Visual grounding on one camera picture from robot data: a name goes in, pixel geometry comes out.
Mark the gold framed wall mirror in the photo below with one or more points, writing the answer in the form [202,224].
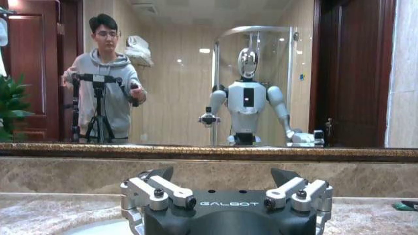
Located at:
[209,153]

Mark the white sink basin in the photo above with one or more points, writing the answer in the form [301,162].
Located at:
[98,228]

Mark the white curtain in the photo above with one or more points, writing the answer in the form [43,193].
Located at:
[404,73]

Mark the green leafy plant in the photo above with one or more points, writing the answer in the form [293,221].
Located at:
[13,102]

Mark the white towels on rack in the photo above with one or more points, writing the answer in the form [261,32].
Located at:
[139,50]

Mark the hanging white towel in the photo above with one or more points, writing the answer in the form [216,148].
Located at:
[3,30]

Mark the green and black wrapper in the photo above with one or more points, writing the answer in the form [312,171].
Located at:
[407,206]

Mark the person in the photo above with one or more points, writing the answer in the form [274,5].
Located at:
[107,66]

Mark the curved glass shower enclosure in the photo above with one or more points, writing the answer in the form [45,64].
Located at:
[284,56]

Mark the black teleoperation arm rig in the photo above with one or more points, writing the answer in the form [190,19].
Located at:
[98,78]

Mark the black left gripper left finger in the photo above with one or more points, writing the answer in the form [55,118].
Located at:
[154,193]

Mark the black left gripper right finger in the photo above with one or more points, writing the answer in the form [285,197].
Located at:
[310,195]

